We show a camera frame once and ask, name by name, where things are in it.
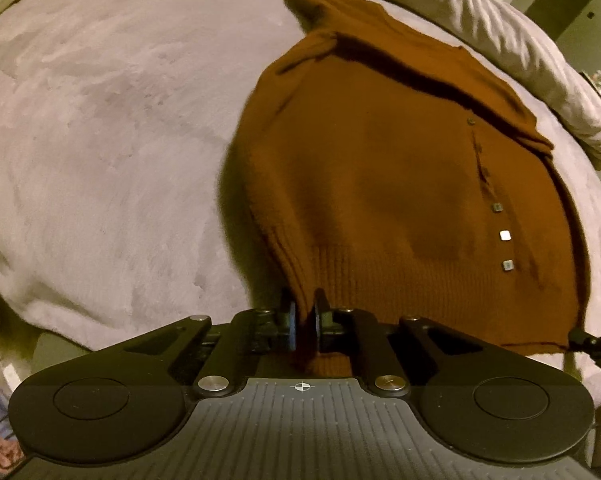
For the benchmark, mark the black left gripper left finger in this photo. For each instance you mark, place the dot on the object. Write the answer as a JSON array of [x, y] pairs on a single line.
[[113, 405]]

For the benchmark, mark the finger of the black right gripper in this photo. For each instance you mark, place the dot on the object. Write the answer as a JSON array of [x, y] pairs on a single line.
[[583, 342]]

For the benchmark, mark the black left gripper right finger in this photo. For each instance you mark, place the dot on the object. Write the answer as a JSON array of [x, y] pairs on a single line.
[[478, 399]]

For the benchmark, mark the brown knit cardigan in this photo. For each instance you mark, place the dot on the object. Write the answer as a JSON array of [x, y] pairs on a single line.
[[389, 172]]

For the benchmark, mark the lilac fleece bed sheet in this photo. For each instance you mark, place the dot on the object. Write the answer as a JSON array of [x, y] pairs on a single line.
[[118, 207]]

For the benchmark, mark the lilac rumpled duvet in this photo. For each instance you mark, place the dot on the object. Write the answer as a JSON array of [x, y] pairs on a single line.
[[521, 49]]

